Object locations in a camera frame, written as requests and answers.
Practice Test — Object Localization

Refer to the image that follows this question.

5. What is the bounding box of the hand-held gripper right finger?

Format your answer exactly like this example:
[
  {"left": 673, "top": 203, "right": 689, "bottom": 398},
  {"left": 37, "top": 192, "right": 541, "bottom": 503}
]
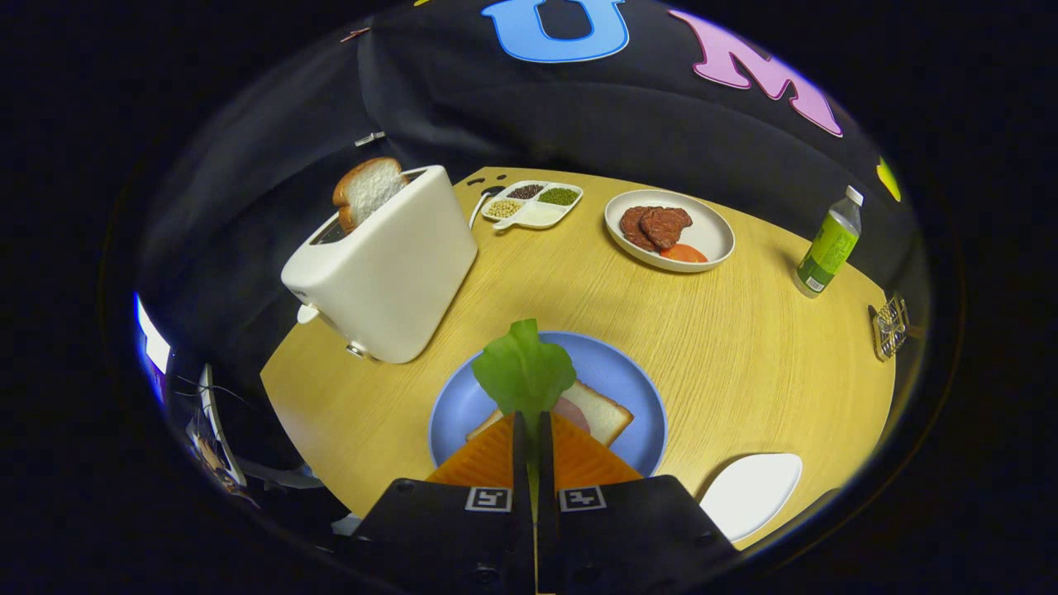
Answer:
[{"left": 537, "top": 411, "right": 741, "bottom": 595}]

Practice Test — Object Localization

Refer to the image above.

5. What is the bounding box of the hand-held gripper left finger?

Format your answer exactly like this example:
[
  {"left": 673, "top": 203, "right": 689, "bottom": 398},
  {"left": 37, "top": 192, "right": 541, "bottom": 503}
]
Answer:
[{"left": 335, "top": 412, "right": 538, "bottom": 595}]

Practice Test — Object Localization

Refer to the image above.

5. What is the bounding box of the green lettuce leaf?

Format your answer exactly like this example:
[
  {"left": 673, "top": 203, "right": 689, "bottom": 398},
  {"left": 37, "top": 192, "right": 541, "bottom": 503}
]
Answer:
[{"left": 471, "top": 319, "right": 577, "bottom": 513}]

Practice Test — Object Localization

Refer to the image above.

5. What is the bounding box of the toasted bread slice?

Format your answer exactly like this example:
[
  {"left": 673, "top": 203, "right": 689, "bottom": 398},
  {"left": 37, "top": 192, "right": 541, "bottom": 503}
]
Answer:
[{"left": 332, "top": 157, "right": 409, "bottom": 232}]

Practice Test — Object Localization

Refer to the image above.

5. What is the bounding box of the pink ham slice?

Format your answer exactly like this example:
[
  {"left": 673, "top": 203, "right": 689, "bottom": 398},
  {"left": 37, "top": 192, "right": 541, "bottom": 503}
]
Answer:
[{"left": 552, "top": 397, "right": 593, "bottom": 435}]

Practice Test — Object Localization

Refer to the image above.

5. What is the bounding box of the white bread slice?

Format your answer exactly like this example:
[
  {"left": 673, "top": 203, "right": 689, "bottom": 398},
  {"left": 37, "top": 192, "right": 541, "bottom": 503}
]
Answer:
[{"left": 465, "top": 380, "right": 635, "bottom": 448}]

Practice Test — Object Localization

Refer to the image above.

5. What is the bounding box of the blue round plate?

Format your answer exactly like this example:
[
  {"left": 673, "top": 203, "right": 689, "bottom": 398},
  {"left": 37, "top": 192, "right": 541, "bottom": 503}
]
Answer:
[{"left": 427, "top": 331, "right": 668, "bottom": 478}]

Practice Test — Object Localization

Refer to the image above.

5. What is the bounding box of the white rounded square plate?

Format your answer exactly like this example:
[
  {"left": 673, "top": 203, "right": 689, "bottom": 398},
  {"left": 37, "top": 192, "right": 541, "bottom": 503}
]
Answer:
[{"left": 698, "top": 452, "right": 803, "bottom": 543}]

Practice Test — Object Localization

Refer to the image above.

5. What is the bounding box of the white toaster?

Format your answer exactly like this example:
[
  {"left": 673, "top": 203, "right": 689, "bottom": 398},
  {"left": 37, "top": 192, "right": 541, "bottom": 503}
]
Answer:
[{"left": 281, "top": 164, "right": 479, "bottom": 365}]

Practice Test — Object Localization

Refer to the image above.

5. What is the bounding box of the brown meat patty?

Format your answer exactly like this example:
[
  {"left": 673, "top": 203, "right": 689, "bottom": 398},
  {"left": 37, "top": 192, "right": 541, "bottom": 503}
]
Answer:
[
  {"left": 639, "top": 207, "right": 693, "bottom": 251},
  {"left": 619, "top": 207, "right": 662, "bottom": 253}
]

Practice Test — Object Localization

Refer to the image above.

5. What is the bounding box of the white divided bean tray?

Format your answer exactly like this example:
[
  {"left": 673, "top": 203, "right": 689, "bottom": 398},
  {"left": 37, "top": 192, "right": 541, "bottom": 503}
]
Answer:
[{"left": 481, "top": 180, "right": 584, "bottom": 231}]

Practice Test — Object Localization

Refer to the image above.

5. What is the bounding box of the white oval plate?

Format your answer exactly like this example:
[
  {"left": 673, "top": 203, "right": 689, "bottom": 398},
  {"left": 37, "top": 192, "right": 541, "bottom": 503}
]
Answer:
[{"left": 604, "top": 189, "right": 736, "bottom": 274}]

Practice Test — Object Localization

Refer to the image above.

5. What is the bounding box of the black backdrop cloth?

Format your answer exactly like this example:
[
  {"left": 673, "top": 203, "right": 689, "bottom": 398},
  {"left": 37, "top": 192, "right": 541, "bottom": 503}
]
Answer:
[{"left": 136, "top": 0, "right": 922, "bottom": 464}]

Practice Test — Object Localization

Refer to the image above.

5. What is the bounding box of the green label drink bottle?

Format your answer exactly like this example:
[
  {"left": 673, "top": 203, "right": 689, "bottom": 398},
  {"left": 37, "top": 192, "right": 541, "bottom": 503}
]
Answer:
[{"left": 795, "top": 185, "right": 865, "bottom": 298}]

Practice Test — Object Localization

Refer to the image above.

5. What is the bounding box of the lit screen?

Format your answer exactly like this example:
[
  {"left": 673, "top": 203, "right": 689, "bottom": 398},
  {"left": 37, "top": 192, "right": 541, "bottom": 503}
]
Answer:
[{"left": 134, "top": 291, "right": 172, "bottom": 377}]

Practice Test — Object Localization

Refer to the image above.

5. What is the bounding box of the wire rack with wooden handle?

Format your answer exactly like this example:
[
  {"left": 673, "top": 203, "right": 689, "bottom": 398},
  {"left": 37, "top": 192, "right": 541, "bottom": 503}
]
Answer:
[{"left": 868, "top": 295, "right": 918, "bottom": 362}]

